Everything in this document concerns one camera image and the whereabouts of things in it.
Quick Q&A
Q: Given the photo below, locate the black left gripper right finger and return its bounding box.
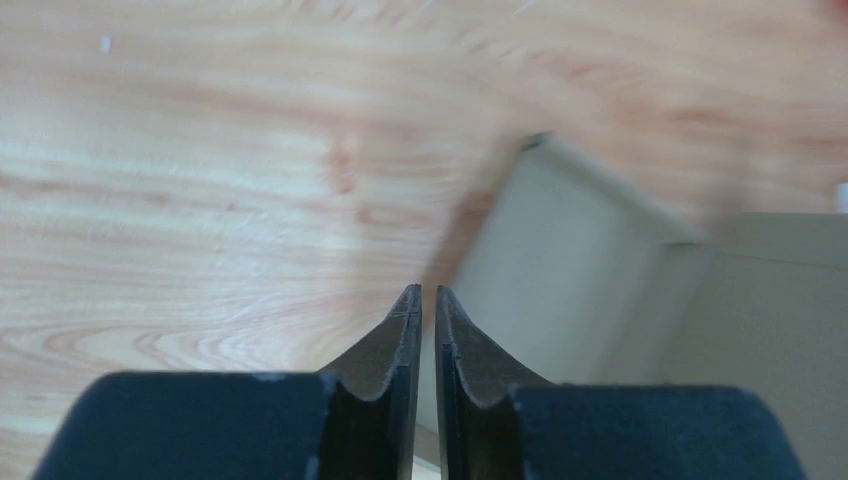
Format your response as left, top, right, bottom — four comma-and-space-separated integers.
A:
435, 286, 804, 479

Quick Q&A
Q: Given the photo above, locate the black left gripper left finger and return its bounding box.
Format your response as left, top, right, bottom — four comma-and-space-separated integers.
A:
34, 284, 422, 479

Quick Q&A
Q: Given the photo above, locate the brown cardboard box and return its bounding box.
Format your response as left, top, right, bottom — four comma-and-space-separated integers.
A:
418, 134, 847, 479

